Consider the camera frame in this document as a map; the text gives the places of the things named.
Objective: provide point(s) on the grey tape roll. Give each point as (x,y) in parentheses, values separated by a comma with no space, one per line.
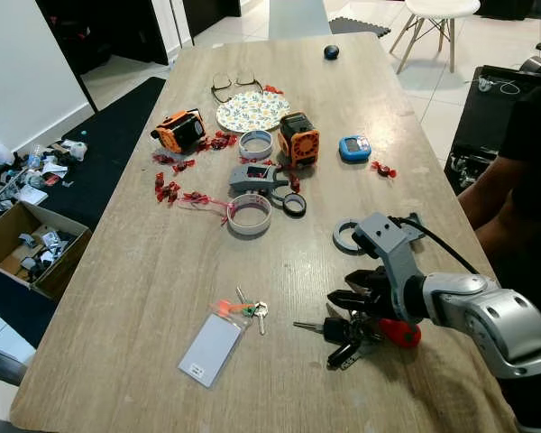
(339,236)

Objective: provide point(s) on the black key bunch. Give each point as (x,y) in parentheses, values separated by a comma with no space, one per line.
(341,332)

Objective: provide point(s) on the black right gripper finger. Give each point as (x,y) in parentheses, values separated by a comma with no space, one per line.
(350,303)
(362,279)

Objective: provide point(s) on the thin framed eyeglasses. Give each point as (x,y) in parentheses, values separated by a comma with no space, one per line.
(225,83)

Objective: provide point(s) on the person in black shirt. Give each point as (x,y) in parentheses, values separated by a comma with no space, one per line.
(534,135)

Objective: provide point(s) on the orange black device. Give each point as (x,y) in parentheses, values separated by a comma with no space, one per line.
(299,142)
(178,132)

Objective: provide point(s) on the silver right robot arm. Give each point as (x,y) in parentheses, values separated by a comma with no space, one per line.
(505,325)

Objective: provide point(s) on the large white tape roll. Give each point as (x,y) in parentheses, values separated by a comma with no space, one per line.
(250,228)

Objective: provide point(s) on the small white tape roll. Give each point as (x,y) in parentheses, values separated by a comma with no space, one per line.
(255,155)

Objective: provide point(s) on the small black ball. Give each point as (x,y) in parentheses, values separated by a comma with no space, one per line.
(331,51)

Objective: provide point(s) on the white card in clear sleeve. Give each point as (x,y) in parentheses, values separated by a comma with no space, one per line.
(210,350)

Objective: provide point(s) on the red key fob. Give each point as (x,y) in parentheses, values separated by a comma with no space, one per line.
(401,334)

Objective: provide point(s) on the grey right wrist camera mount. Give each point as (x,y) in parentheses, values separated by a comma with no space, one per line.
(383,236)

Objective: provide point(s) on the pile of white clutter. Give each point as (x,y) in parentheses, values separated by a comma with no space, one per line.
(27,170)

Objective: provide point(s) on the brown cardboard box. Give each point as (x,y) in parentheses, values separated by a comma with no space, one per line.
(68,271)

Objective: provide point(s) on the floral patterned plate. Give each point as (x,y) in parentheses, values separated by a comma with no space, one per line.
(252,113)

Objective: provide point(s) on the black tape roll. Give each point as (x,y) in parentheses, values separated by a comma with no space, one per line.
(295,215)

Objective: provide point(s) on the dark foam floor mat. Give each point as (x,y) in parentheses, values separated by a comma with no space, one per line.
(361,26)

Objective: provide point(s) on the white stool with wooden legs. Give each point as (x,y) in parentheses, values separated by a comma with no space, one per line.
(442,7)

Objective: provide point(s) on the grey handheld device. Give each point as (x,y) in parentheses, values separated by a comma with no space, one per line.
(252,179)

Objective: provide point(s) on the red wrapped candy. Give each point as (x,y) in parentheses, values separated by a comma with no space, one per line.
(160,181)
(383,169)
(162,158)
(172,193)
(198,197)
(273,89)
(211,142)
(183,166)
(229,139)
(295,181)

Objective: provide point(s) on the blue digital timer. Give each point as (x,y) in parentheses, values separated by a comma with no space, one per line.
(354,149)

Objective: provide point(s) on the black equipment case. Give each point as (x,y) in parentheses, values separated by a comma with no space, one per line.
(487,113)

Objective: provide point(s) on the person forearm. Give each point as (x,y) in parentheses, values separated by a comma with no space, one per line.
(500,238)
(489,192)

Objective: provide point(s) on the silver key with green head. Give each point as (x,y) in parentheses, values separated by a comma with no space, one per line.
(261,316)

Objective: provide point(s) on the black floor carpet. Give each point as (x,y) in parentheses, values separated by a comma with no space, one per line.
(117,153)

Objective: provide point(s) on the orange key tag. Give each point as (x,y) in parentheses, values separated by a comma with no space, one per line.
(224,308)

